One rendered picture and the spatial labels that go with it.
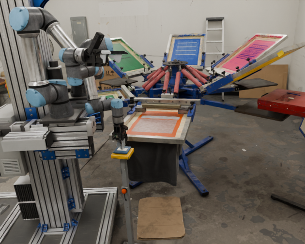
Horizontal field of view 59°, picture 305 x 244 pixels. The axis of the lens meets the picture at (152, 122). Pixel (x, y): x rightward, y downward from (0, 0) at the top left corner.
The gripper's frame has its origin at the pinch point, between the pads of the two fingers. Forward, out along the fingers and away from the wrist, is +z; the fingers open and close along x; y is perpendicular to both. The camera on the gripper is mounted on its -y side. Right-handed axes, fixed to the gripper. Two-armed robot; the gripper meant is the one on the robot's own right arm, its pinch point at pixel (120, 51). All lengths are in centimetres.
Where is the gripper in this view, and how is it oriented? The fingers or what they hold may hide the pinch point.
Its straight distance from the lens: 132.7
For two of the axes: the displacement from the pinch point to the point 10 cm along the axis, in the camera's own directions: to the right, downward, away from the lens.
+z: 9.1, 1.1, -4.1
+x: -4.2, 2.1, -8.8
